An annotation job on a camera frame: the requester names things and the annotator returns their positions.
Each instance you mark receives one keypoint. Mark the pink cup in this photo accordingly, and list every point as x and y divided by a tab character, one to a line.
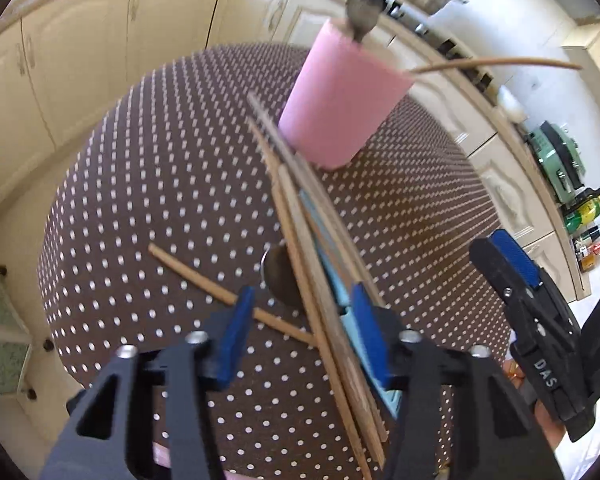
345	100

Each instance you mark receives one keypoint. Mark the brown polka dot tablecloth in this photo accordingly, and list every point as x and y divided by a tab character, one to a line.
155	185

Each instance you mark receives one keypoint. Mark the metal spoon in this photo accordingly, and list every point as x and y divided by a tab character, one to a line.
280	277

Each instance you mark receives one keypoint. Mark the cream sink base cabinets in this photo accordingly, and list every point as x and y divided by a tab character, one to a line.
80	60

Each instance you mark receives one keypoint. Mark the green yellow label bottle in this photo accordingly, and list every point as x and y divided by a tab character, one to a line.
582	210

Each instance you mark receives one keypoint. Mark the cream lattice wall cabinet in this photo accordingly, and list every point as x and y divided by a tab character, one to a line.
592	55

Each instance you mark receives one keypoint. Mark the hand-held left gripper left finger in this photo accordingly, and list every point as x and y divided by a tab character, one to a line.
237	345

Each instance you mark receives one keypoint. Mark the black gas stove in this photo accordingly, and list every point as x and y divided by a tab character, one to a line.
450	50

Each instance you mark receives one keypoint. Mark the metal fork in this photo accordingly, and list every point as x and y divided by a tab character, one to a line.
361	12

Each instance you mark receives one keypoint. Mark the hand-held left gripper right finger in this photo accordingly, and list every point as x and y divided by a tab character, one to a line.
372	345

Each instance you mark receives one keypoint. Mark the white framed glass door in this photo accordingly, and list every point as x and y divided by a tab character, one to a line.
2	340

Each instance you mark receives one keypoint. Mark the amber glass bottle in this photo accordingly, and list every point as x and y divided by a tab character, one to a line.
587	263

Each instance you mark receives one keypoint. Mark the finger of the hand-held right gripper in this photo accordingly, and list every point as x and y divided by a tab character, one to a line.
500	280
517	257

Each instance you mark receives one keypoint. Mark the person's right hand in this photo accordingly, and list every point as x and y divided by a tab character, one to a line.
550	425

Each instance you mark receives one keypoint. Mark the green countertop appliance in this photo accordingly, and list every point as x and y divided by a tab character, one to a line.
555	160

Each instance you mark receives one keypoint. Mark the white bowl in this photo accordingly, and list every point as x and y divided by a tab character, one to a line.
510	100

